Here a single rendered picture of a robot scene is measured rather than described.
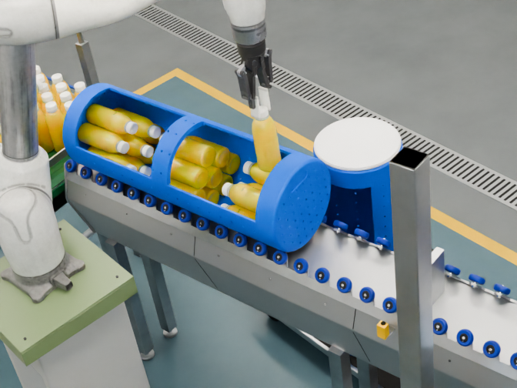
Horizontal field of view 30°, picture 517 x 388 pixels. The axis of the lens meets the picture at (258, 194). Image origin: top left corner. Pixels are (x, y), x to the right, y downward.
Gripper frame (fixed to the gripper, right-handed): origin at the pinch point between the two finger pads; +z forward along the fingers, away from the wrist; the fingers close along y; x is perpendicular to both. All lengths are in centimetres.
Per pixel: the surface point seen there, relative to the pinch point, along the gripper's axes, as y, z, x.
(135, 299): -6, 109, 72
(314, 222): 4.0, 41.7, -11.1
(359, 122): 49, 38, 2
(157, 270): 7, 105, 72
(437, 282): 1, 42, -54
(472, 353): -11, 49, -71
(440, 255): 3, 34, -54
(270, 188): -8.4, 21.4, -7.1
